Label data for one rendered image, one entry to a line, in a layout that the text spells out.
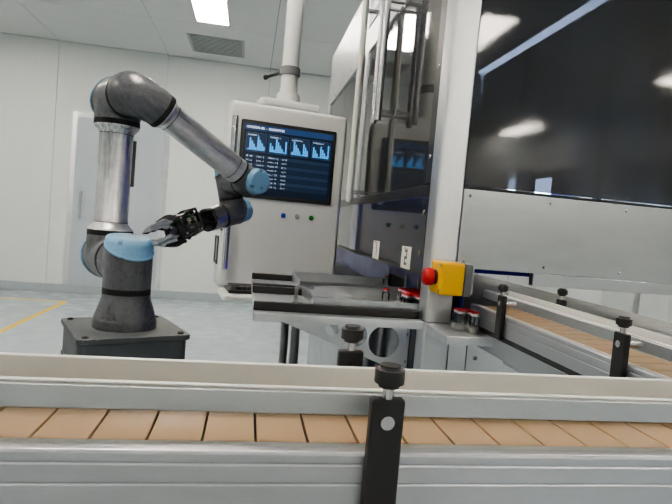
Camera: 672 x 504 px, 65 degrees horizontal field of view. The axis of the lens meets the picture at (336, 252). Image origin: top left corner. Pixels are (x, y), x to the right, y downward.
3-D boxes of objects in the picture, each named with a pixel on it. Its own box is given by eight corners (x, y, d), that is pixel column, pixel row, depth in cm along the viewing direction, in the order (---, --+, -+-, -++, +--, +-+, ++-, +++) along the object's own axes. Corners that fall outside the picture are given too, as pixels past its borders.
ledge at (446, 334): (480, 334, 126) (481, 326, 126) (506, 347, 113) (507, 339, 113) (425, 331, 124) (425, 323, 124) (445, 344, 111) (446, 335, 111)
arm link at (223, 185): (248, 161, 161) (254, 196, 164) (229, 162, 169) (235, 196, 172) (226, 165, 156) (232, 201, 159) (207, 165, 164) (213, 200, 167)
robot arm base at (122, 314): (98, 333, 123) (100, 291, 123) (86, 321, 136) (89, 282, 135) (163, 331, 132) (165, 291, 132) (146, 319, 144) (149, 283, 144)
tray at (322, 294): (414, 302, 157) (415, 291, 157) (446, 319, 132) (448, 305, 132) (301, 295, 152) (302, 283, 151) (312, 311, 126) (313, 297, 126)
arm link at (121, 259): (111, 291, 125) (115, 234, 124) (92, 283, 135) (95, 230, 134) (159, 290, 133) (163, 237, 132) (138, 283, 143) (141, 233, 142)
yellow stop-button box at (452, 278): (457, 292, 123) (460, 261, 122) (470, 297, 116) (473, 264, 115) (426, 290, 122) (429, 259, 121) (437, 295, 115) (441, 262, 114)
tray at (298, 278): (385, 287, 191) (386, 278, 191) (406, 298, 165) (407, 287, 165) (291, 281, 185) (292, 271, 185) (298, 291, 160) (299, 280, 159)
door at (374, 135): (359, 197, 217) (372, 52, 214) (388, 192, 172) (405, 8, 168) (357, 197, 217) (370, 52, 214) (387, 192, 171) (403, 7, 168)
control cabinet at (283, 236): (321, 286, 245) (336, 116, 241) (334, 292, 227) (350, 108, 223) (210, 281, 229) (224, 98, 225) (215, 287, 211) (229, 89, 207)
